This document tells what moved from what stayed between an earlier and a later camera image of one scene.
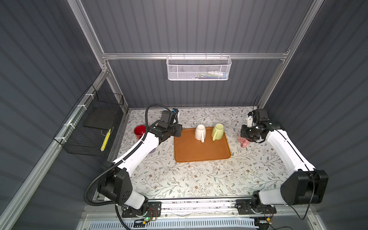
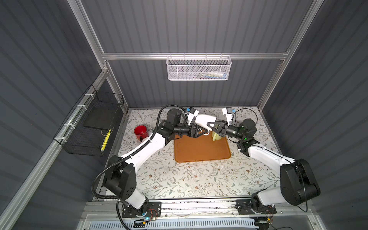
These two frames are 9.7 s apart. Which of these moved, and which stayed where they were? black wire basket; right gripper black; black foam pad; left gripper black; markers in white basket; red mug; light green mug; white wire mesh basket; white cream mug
Moved: right gripper black; white cream mug; left gripper black
Stayed: white wire mesh basket; red mug; light green mug; black foam pad; markers in white basket; black wire basket
